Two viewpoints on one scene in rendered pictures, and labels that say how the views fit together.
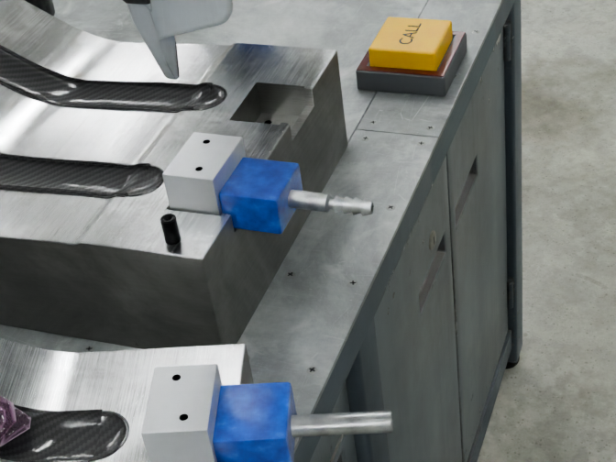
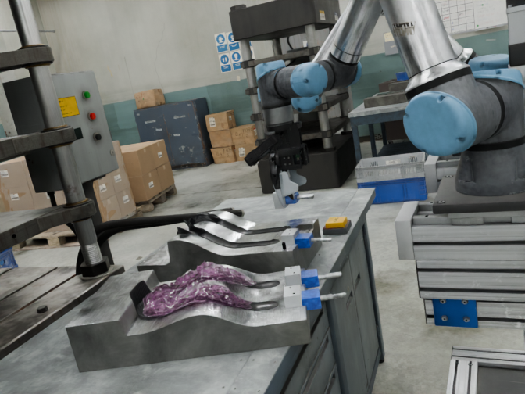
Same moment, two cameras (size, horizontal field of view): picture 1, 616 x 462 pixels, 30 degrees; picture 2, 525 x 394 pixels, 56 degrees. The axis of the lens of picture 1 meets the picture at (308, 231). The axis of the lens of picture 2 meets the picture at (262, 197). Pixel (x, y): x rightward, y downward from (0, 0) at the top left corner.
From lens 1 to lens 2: 0.65 m
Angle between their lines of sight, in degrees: 23
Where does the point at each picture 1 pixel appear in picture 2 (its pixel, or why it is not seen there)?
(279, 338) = not seen: hidden behind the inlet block
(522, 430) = (387, 381)
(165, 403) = (289, 271)
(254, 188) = (302, 237)
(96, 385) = (269, 277)
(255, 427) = (310, 275)
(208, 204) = (291, 241)
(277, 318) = not seen: hidden behind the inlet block
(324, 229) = (319, 259)
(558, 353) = (398, 356)
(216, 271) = (295, 256)
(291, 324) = not seen: hidden behind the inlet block
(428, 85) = (342, 231)
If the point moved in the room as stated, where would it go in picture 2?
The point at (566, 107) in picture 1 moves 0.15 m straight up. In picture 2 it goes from (391, 284) to (388, 261)
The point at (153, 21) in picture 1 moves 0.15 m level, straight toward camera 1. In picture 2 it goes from (281, 192) to (295, 206)
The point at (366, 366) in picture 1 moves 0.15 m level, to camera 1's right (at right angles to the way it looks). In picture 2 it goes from (332, 309) to (380, 299)
